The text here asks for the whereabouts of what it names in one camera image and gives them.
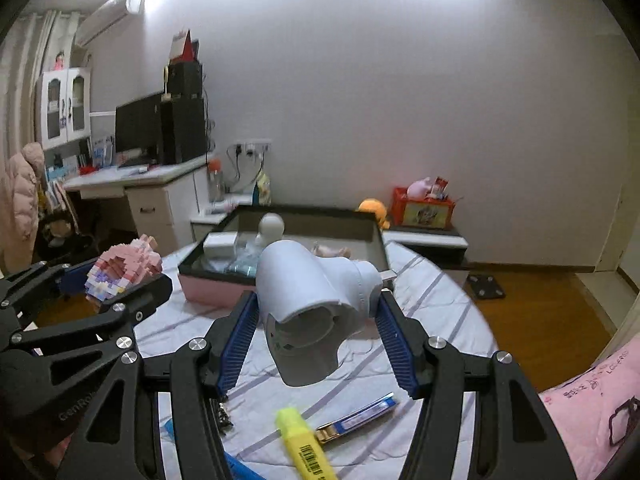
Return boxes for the pink block donut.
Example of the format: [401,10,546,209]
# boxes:
[85,234,163,304]

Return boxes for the black hair clip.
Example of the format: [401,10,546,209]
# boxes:
[215,396,233,432]

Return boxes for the white power adapter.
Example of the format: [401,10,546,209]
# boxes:
[203,232,238,259]

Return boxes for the white mini hair dryer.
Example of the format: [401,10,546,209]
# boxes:
[256,240,383,387]

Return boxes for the yellow highlighter pen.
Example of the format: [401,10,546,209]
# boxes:
[276,408,337,480]

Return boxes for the white fluffy ball toy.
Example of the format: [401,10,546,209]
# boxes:
[255,212,285,247]

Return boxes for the pink doll figure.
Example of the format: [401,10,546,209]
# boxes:
[311,244,352,259]

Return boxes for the pink bed quilt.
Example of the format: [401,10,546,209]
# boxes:
[540,337,639,479]

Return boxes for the pink puffer jacket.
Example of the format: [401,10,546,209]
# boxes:
[0,142,44,275]

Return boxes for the blue highlighter pen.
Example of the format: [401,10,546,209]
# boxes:
[163,418,265,480]

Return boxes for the pink black storage box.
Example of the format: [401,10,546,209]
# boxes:
[178,205,390,309]

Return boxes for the white computer desk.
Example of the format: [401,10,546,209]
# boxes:
[64,155,208,256]

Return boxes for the white bedside drawer unit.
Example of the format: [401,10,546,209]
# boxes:
[190,195,242,242]

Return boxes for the striped white table cover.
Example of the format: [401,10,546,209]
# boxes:
[134,238,499,480]

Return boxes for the black bathroom scale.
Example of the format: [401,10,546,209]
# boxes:
[466,273,506,300]

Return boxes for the black computer monitor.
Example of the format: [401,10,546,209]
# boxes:
[115,93,162,164]

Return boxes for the red-capped water bottle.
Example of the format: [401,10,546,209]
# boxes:
[207,158,224,203]

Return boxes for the white glass-door cabinet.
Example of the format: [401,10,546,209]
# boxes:
[36,67,91,151]

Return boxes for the yellow blue snack bag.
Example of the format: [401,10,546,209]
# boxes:
[253,169,271,206]

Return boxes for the low white black bench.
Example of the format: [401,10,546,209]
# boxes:
[382,226,469,269]

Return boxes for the small doll figurine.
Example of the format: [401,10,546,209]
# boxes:
[53,51,65,70]

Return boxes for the black speaker box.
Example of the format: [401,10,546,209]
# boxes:
[165,61,203,99]

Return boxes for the beige curtain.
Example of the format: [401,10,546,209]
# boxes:
[1,10,81,167]

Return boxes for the orange octopus plush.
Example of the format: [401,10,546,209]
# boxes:
[357,198,390,230]

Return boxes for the red toy storage box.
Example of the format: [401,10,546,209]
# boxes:
[390,188,456,230]

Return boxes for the red desk calendar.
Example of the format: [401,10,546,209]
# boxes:
[169,29,196,64]

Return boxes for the white air conditioner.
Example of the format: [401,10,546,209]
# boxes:
[74,0,144,48]

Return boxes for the white wall power strip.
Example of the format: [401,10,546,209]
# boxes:
[230,138,272,156]

